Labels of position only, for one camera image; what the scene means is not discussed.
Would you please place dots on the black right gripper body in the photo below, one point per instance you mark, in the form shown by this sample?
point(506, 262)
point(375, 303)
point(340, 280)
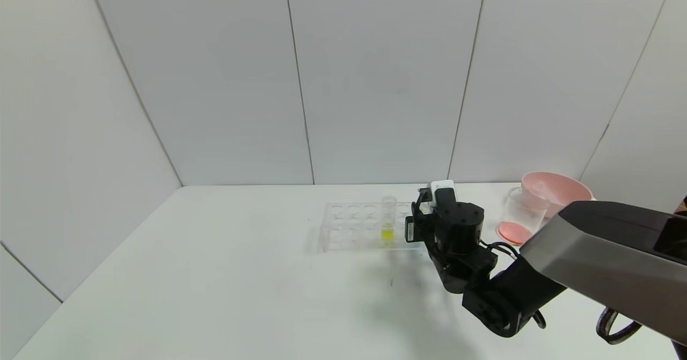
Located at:
point(410, 229)

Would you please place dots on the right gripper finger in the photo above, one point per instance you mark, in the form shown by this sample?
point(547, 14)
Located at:
point(416, 230)
point(419, 207)

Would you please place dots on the test tube with red pigment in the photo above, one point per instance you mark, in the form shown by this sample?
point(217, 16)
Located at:
point(543, 190)

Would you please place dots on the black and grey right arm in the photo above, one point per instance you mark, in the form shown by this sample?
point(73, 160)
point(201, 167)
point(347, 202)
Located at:
point(590, 252)

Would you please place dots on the test tube with yellow pigment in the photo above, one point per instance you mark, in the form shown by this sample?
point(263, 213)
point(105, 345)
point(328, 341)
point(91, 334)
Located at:
point(387, 234)

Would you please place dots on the clear plastic test tube rack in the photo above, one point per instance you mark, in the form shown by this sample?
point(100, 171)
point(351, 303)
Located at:
point(354, 239)

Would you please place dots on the clear glass beaker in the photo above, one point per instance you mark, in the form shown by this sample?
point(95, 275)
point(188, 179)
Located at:
point(515, 223)

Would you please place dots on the pink bowl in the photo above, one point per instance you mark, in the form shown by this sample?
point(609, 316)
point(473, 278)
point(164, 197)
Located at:
point(569, 188)

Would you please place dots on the dark object beyond table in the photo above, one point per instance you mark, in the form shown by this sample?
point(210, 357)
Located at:
point(682, 204)

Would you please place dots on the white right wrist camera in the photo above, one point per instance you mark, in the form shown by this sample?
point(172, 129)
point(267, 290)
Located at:
point(443, 188)

